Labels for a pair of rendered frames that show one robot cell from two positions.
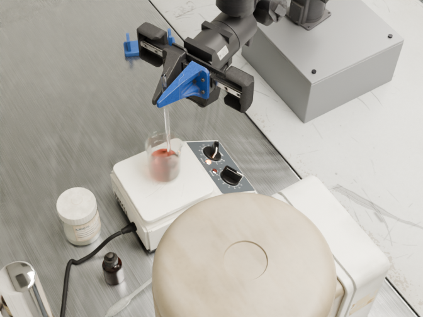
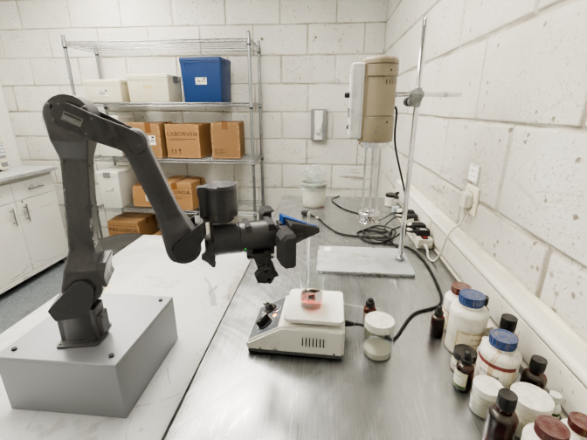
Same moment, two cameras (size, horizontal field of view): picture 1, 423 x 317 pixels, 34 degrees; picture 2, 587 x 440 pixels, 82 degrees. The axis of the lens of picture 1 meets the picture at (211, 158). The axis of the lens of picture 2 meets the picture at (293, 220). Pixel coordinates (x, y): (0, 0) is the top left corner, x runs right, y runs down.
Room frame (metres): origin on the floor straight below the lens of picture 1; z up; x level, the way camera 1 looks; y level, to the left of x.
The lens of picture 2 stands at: (1.13, 0.42, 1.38)
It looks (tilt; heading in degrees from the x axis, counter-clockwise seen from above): 18 degrees down; 218
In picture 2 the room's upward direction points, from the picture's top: straight up
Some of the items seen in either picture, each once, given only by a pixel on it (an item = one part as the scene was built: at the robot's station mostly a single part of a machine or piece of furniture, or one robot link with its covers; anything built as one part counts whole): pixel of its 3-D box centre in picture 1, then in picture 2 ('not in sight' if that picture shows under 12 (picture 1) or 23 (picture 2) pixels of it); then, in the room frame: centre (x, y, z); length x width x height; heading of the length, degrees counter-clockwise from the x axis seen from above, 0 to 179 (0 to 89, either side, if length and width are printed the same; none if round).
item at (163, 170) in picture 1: (165, 156); (310, 290); (0.62, 0.07, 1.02); 0.06 x 0.05 x 0.08; 99
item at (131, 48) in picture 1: (149, 41); not in sight; (0.98, 0.12, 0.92); 0.10 x 0.03 x 0.04; 100
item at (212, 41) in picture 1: (206, 54); (260, 235); (0.70, 0.01, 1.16); 0.19 x 0.08 x 0.06; 55
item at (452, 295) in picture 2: not in sight; (458, 306); (0.38, 0.31, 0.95); 0.06 x 0.06 x 0.11
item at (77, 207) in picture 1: (79, 217); (378, 335); (0.57, 0.20, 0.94); 0.06 x 0.06 x 0.08
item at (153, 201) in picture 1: (163, 178); (314, 305); (0.61, 0.07, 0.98); 0.12 x 0.12 x 0.01; 31
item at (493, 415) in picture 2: not in sight; (501, 420); (0.65, 0.43, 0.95); 0.04 x 0.04 x 0.10
